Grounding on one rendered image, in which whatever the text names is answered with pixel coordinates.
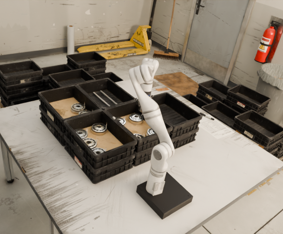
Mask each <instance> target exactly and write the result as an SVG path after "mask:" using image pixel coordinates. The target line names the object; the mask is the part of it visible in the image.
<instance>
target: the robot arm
mask: <svg viewBox="0 0 283 234"><path fill-rule="evenodd" d="M158 66H159V63H158V61H157V60H155V59H150V58H144V59H143V60H142V64H141V65H139V66H136V67H133V68H131V69H130V70H129V76H130V79H131V82H132V85H133V87H134V90H135V92H136V94H137V97H138V98H135V99H136V105H137V106H138V110H139V111H142V113H143V116H144V119H145V121H146V123H147V124H148V125H149V126H150V127H151V128H152V129H153V130H154V131H155V132H156V134H157V136H158V138H159V141H160V144H158V145H156V146H155V147H154V148H153V149H152V153H151V167H150V172H149V176H148V180H147V185H146V190H147V192H148V193H150V194H152V195H153V196H154V195H158V194H161V193H162V191H163V188H164V184H165V181H164V180H165V175H166V172H167V168H168V164H167V162H166V160H167V159H168V158H170V157H172V156H173V155H174V152H175V150H174V146H173V143H172V141H171V139H170V136H169V134H168V132H167V129H166V127H165V124H164V121H163V118H162V114H161V111H160V108H159V105H158V104H157V103H156V102H155V101H154V100H153V99H152V98H153V95H152V94H151V91H152V83H153V78H154V75H155V72H156V70H157V69H158Z"/></svg>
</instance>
